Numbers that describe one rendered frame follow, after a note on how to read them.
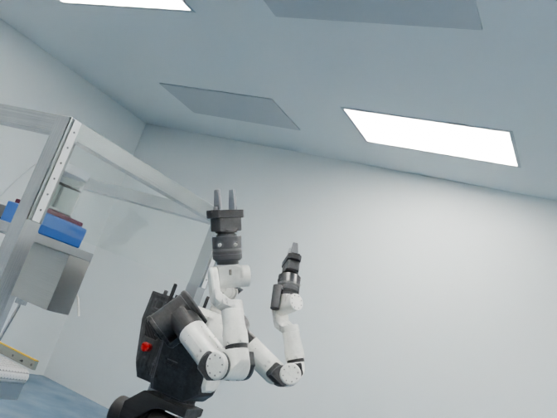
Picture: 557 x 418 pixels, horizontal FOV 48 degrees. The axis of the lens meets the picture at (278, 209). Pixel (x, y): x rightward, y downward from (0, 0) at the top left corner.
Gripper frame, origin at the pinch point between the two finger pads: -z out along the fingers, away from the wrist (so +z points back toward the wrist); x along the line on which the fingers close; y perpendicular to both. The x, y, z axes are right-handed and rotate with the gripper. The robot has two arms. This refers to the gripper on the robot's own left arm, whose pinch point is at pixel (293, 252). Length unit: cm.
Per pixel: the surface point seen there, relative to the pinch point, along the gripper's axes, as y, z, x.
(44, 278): 87, 34, 3
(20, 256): 92, 39, 29
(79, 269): 77, 29, 4
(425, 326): -169, -78, -213
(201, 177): 25, -237, -328
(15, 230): 95, 33, 33
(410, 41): -50, -140, 0
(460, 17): -57, -122, 38
